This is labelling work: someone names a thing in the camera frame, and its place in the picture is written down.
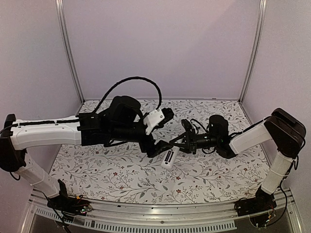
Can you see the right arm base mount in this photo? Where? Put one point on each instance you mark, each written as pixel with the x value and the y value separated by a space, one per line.
pixel 259 203

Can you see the aluminium frame post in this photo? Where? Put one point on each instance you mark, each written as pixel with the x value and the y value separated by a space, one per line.
pixel 255 49
pixel 68 51

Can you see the front aluminium rail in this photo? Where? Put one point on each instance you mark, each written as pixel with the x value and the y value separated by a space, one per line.
pixel 116 217

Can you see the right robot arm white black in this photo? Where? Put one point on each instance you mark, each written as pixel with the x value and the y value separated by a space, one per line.
pixel 280 128

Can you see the left aluminium frame post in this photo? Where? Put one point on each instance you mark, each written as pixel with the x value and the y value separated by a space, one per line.
pixel 68 51

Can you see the white remote control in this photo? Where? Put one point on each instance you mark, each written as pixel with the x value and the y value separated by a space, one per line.
pixel 169 158

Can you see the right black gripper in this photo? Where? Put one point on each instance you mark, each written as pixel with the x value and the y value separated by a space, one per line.
pixel 190 139

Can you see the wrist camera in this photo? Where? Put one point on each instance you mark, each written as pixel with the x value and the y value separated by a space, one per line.
pixel 157 118
pixel 189 127

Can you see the right aluminium frame post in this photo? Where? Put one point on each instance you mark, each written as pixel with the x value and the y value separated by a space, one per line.
pixel 255 49

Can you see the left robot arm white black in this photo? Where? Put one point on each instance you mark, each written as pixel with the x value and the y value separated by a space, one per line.
pixel 122 122

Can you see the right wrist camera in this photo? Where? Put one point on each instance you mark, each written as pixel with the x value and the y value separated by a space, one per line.
pixel 189 127

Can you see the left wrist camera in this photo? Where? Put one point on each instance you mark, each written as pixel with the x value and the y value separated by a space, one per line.
pixel 157 118

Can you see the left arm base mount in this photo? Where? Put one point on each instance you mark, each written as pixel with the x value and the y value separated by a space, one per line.
pixel 69 205

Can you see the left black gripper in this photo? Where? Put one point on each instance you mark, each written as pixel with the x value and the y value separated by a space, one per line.
pixel 146 147

